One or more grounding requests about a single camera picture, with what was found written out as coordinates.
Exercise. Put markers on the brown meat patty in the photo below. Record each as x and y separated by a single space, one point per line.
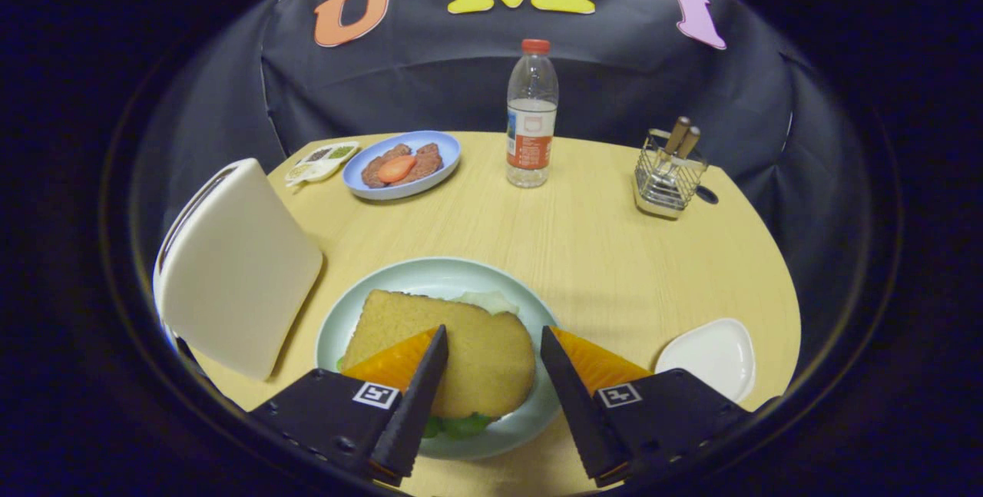
372 170
428 161

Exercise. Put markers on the green lettuce leaf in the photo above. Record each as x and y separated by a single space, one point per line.
465 426

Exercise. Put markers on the red tomato slice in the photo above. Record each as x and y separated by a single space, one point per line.
396 168

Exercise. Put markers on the clear plastic water bottle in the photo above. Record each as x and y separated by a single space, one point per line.
531 120

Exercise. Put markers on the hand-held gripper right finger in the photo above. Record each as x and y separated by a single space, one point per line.
572 405

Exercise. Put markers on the small white dish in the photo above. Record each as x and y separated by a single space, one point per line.
710 359

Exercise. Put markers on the golden toast slice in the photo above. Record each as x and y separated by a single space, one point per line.
484 359

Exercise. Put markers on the black backdrop cloth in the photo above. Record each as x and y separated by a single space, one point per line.
461 74

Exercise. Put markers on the blue round plate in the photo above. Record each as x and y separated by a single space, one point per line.
441 145

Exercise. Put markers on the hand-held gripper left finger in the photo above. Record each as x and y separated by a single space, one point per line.
418 405

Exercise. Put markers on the white seasoning tray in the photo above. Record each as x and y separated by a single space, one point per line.
319 163

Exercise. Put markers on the white toaster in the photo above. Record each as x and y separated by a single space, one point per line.
238 274

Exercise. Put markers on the pale green round plate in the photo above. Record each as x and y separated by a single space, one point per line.
415 278

